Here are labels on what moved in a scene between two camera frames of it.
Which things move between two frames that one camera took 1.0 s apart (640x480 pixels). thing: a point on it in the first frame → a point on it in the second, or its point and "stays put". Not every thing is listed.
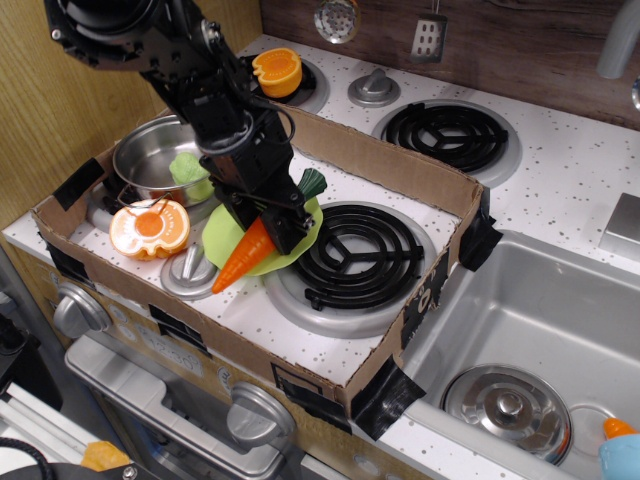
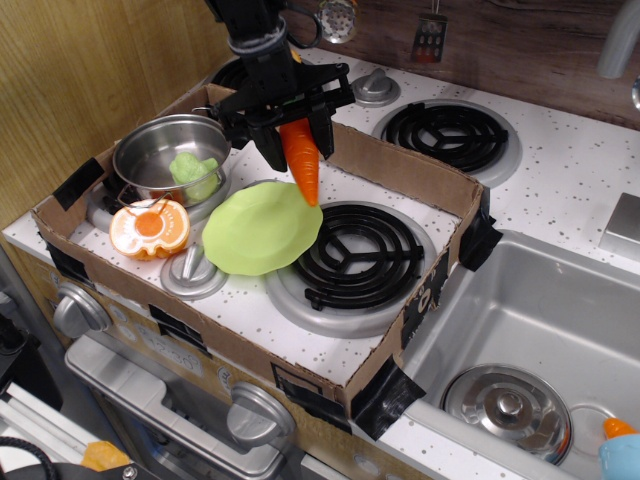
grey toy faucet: [621, 43] stays put
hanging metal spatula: [428, 39] stays put
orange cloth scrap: [102, 455] stays put
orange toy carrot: [258, 245] → [301, 149]
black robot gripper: [255, 179] → [277, 87]
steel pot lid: [514, 404] stays put
